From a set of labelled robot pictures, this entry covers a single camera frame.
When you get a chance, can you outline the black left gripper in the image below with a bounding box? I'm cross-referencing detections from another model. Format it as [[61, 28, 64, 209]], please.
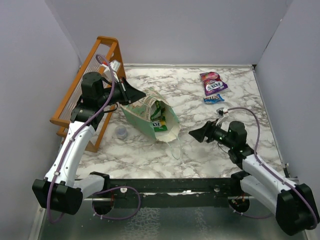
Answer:
[[98, 76, 146, 108]]

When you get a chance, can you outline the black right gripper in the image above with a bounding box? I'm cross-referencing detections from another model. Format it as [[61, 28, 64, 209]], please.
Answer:
[[189, 118, 235, 149]]

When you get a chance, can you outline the green illustrated paper bag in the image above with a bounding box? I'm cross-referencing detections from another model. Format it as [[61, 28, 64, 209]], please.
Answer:
[[120, 86, 182, 161]]

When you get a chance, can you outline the blue M&M's candy packet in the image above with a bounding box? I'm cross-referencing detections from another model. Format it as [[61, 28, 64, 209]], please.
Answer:
[[203, 94, 225, 105]]

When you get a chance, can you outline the purple Fox's candy bag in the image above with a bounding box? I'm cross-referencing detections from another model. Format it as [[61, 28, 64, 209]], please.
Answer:
[[199, 71, 229, 96]]

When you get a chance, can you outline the green Fox's candy bag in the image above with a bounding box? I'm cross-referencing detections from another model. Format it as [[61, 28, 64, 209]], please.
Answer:
[[150, 100, 168, 132]]

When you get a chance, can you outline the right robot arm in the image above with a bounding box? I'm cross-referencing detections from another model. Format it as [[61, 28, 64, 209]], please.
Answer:
[[189, 121, 320, 236]]

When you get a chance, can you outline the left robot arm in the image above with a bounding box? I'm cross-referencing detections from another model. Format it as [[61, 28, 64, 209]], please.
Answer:
[[32, 72, 146, 215]]

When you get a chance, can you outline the small clear plastic cup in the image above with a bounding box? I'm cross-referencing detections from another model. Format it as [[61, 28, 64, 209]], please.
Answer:
[[114, 125, 128, 140]]

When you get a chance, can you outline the orange wooden rack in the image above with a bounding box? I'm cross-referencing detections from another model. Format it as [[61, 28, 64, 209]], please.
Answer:
[[49, 36, 127, 154]]

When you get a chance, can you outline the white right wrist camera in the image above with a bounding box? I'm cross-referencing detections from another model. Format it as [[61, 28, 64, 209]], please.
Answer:
[[216, 107, 229, 118]]

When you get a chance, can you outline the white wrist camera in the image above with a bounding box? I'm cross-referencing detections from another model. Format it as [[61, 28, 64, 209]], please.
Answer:
[[216, 107, 229, 118], [101, 60, 122, 78]]

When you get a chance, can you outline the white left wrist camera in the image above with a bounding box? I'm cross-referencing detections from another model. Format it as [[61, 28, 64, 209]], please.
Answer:
[[101, 60, 122, 78]]

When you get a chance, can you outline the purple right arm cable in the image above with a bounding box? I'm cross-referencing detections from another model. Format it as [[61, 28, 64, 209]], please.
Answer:
[[224, 106, 319, 220]]

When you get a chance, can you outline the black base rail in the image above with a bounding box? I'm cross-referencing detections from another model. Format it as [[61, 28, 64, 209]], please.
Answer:
[[90, 171, 247, 209]]

